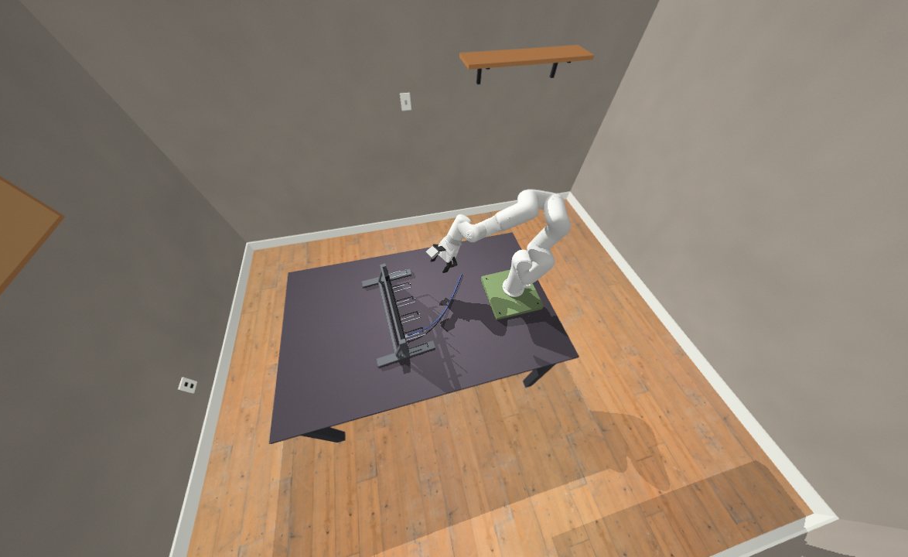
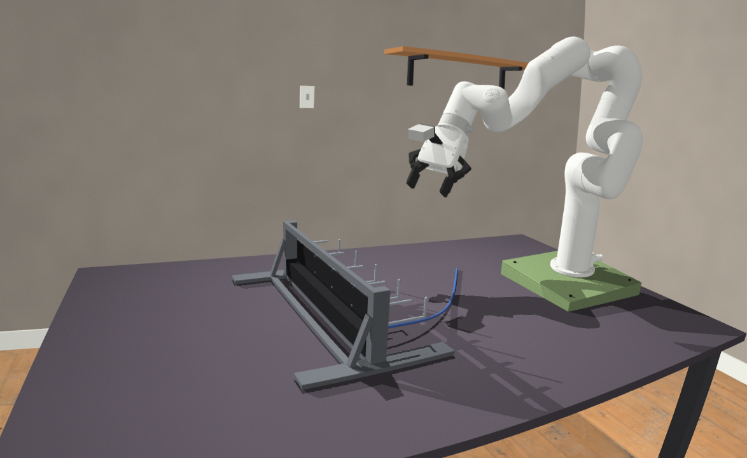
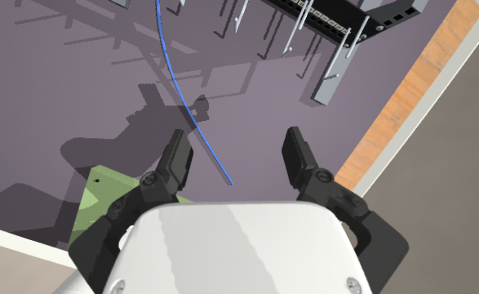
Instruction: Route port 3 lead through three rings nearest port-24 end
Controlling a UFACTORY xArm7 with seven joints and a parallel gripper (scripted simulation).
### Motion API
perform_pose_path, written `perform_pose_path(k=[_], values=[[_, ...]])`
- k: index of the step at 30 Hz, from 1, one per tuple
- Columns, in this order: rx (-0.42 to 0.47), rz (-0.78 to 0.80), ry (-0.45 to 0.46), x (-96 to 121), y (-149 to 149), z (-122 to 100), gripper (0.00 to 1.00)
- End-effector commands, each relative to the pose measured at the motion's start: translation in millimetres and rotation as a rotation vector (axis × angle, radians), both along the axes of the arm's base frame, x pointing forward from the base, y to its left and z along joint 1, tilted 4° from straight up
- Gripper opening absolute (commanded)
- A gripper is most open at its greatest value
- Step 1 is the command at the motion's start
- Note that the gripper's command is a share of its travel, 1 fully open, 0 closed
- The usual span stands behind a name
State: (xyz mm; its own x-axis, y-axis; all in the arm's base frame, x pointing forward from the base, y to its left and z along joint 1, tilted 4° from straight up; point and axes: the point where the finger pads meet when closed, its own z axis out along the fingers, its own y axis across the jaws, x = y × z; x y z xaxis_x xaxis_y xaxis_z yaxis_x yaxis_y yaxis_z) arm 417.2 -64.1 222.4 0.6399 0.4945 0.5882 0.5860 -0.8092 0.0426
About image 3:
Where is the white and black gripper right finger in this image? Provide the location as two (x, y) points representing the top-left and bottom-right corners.
(282, 127), (409, 294)

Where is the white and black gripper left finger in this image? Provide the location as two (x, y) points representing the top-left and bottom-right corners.
(68, 129), (193, 294)

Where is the grey patch panel rack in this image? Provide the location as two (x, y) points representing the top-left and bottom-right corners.
(263, 0), (428, 105)

